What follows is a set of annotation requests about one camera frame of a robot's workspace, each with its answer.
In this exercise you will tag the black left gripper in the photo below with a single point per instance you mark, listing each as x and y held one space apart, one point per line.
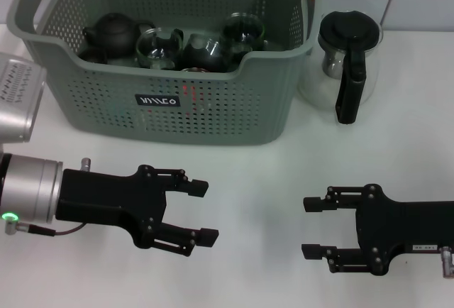
110 201

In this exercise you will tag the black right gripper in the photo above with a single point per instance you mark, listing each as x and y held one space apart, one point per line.
401 226

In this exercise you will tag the grey perforated storage bin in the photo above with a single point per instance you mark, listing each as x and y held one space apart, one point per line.
213 116

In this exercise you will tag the black clay teapot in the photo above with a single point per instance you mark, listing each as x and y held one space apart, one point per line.
113 33

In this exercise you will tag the glass carafe with black lid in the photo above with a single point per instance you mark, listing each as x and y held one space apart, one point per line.
354 27

